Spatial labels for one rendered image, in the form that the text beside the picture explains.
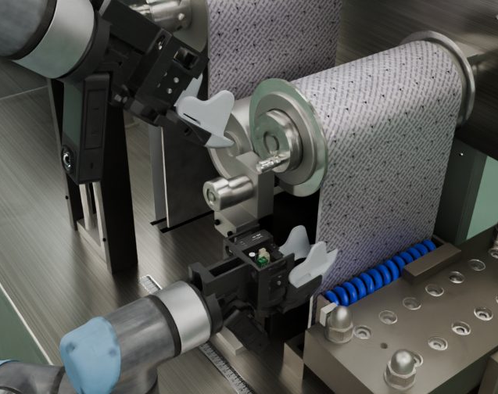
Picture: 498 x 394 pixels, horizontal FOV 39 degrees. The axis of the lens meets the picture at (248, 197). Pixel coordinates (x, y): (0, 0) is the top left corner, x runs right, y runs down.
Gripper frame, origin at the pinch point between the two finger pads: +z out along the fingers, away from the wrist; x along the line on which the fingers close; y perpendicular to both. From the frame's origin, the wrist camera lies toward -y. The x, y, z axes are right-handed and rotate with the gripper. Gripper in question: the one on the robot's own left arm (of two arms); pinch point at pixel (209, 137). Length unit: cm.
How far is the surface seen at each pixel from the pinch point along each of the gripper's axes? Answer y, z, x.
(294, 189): -0.9, 15.7, -1.3
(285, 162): 1.6, 11.0, -1.7
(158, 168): -14.4, 28.1, 35.9
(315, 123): 7.3, 8.9, -4.0
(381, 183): 5.4, 25.2, -5.1
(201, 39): 8.2, 9.1, 21.0
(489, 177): 26, 237, 87
